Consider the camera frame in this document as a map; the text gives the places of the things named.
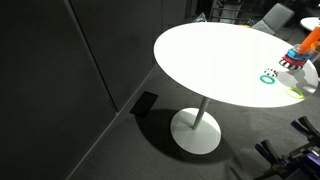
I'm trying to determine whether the lime green ring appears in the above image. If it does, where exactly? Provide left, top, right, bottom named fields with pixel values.
left=287, top=86, right=306, bottom=100

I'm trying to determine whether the purple handled spring clamp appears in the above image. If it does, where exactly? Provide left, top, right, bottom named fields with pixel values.
left=290, top=115, right=320, bottom=138
left=254, top=138, right=288, bottom=166

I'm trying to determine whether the red stacking ring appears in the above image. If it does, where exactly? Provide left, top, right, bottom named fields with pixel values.
left=283, top=54, right=306, bottom=67

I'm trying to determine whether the white table pedestal base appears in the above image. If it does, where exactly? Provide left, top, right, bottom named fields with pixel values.
left=170, top=96, right=222, bottom=155

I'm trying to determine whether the black white striped base ring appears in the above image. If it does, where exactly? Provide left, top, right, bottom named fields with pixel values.
left=279, top=56, right=305, bottom=71

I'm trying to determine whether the black floor plate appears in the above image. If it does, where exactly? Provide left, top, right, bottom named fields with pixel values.
left=129, top=91, right=159, bottom=119

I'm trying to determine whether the dark green ring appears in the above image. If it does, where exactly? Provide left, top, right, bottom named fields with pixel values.
left=259, top=74, right=277, bottom=85

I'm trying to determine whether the small black white ring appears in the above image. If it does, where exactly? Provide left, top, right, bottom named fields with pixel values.
left=263, top=68, right=279, bottom=78

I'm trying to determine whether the clear plastic stacking ring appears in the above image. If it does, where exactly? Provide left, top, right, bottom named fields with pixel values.
left=292, top=44, right=317, bottom=58

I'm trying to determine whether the grey office chair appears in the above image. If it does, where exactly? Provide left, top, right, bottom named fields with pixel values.
left=251, top=2, right=296, bottom=36

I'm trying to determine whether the dark metal chair frame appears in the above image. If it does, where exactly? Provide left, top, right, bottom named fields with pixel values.
left=209, top=0, right=245, bottom=24

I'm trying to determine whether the white round side table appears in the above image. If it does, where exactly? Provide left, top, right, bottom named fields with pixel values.
left=299, top=16, right=320, bottom=33

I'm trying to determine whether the blue stacking ring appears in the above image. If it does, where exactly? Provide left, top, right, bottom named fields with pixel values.
left=287, top=48, right=311, bottom=63

